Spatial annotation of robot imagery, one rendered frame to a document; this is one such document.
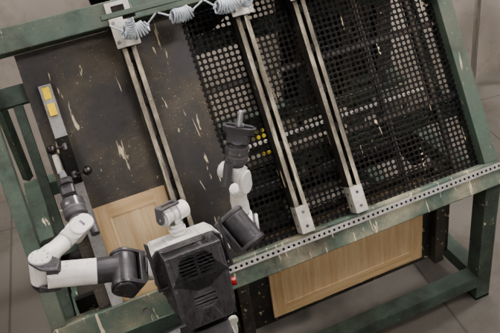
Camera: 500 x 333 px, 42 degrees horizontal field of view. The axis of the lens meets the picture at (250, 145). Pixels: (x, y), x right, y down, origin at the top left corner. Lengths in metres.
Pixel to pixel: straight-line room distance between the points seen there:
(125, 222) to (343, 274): 1.28
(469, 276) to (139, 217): 1.89
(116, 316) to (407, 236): 1.62
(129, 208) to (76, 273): 0.58
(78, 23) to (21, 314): 2.16
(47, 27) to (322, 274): 1.81
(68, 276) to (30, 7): 2.69
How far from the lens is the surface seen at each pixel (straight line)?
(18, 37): 2.76
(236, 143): 2.46
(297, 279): 3.41
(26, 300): 4.42
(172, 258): 2.19
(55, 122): 2.77
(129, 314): 2.85
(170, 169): 2.78
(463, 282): 3.79
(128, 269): 2.31
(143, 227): 2.83
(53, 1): 4.67
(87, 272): 2.32
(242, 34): 2.89
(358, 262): 3.55
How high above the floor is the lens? 2.86
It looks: 33 degrees down
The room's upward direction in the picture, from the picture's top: 8 degrees counter-clockwise
